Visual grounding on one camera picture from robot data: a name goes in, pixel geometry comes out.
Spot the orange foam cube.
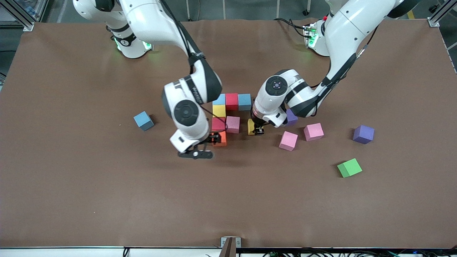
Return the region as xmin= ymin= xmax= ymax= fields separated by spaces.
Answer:
xmin=211 ymin=131 xmax=227 ymax=147

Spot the pink foam cube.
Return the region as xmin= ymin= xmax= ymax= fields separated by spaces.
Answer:
xmin=279 ymin=131 xmax=298 ymax=151
xmin=303 ymin=123 xmax=325 ymax=142
xmin=226 ymin=116 xmax=240 ymax=134

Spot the green foam cube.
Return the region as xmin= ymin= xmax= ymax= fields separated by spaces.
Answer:
xmin=337 ymin=158 xmax=363 ymax=178

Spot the brown table mat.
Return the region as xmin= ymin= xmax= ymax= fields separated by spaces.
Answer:
xmin=0 ymin=19 xmax=457 ymax=249

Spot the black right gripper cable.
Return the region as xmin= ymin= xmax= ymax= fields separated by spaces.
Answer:
xmin=200 ymin=105 xmax=228 ymax=131

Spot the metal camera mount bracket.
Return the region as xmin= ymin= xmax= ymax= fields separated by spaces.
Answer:
xmin=219 ymin=236 xmax=241 ymax=257

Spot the black left arm base cable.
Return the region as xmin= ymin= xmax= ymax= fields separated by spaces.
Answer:
xmin=273 ymin=17 xmax=308 ymax=38

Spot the aluminium frame post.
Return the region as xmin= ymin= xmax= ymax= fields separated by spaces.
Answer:
xmin=0 ymin=0 xmax=35 ymax=32
xmin=33 ymin=0 xmax=49 ymax=22
xmin=427 ymin=0 xmax=457 ymax=27

